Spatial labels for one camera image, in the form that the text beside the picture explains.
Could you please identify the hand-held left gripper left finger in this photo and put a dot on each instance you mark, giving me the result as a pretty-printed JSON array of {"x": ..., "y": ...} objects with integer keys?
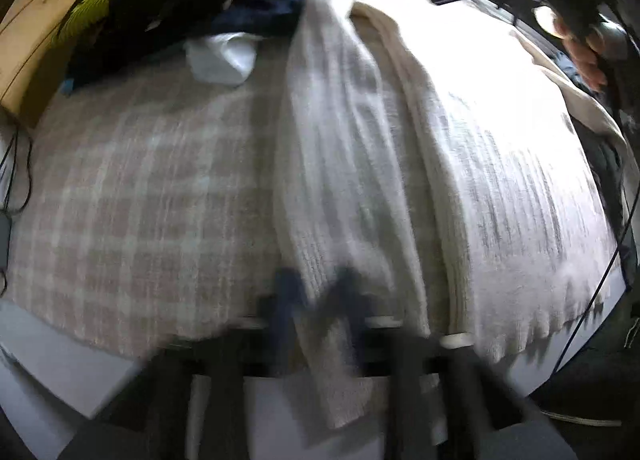
[{"x": 287, "y": 310}]

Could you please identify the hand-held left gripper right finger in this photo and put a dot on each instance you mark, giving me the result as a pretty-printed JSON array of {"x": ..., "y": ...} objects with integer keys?
[{"x": 350, "y": 310}]

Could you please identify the cream knit sweater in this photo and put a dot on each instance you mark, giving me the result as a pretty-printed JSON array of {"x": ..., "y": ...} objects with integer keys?
[{"x": 450, "y": 164}]

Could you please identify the person's right hand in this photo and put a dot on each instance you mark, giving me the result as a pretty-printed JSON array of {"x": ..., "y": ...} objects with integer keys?
[{"x": 590, "y": 57}]

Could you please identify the plaid blanket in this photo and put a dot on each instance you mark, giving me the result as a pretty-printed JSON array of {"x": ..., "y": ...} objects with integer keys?
[{"x": 125, "y": 190}]

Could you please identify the pine plank panel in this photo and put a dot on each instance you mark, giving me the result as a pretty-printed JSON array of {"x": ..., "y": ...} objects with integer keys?
[{"x": 40, "y": 14}]

